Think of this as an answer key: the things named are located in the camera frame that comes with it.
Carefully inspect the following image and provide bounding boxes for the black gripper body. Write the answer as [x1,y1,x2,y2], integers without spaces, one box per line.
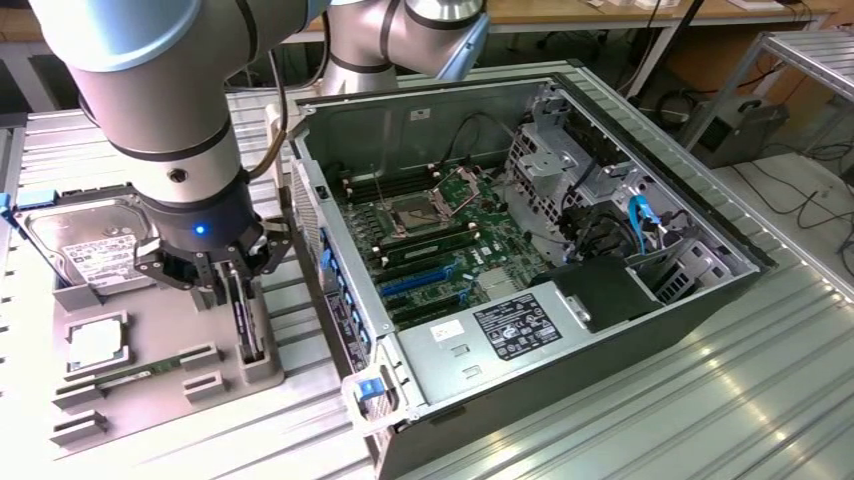
[138,181,269,260]

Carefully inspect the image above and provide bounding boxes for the black graphics card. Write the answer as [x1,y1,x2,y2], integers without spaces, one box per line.
[218,257,266,365]

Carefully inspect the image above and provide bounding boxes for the silver hard disk drive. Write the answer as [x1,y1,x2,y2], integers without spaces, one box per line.
[16,196,160,292]

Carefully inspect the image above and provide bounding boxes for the silver CPU chip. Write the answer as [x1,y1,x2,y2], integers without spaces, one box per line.
[64,318,129,372]

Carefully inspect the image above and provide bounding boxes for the thin locking lever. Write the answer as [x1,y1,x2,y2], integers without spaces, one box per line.
[369,161,388,215]

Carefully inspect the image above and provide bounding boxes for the green RAM stick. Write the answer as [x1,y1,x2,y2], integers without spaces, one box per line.
[62,349,202,390]

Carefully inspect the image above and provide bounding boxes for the blue expansion slot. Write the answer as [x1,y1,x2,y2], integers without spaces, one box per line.
[377,263,460,297]

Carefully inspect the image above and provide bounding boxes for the CPU socket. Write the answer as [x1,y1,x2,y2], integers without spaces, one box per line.
[384,192,443,237]

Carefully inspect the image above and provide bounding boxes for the RAM stick with white label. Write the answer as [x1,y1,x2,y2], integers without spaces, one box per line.
[380,230,480,265]

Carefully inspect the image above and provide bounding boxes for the black expansion slot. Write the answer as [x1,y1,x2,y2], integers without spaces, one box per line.
[385,293,469,322]

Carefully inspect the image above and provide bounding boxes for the grey parts rack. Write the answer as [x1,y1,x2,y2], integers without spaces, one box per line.
[49,269,288,450]

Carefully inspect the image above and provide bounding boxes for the metal socket cover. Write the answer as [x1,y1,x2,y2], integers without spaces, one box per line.
[429,166,487,210]

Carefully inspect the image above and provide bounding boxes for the green motherboard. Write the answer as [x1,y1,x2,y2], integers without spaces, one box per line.
[332,159,568,332]

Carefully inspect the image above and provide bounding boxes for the grey power supply unit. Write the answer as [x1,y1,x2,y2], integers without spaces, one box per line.
[396,279,593,407]

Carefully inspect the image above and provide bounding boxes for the silver chipset heatsink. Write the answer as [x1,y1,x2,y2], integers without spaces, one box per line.
[475,269,529,297]

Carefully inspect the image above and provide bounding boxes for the metal drive cage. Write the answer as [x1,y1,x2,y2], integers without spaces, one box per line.
[503,121,643,262]

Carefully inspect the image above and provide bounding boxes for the open black PC case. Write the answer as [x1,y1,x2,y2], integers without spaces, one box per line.
[276,58,780,480]

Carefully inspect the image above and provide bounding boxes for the wooden desk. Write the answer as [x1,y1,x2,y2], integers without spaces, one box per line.
[278,0,840,97]

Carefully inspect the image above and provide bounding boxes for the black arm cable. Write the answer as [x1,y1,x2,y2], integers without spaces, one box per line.
[248,48,293,182]

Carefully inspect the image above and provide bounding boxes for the black looped wire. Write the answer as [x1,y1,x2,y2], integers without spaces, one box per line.
[448,112,516,162]

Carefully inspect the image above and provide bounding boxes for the blue data wire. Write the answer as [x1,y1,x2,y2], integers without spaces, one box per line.
[624,193,653,257]

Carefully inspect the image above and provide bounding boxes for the coiled black cable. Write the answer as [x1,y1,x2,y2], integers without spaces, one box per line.
[655,88,703,122]

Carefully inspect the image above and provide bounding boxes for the grey box with handle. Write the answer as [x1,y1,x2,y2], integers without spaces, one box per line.
[691,97,793,170]

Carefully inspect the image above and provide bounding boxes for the aluminium profile frame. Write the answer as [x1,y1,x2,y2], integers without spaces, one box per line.
[715,30,854,152]

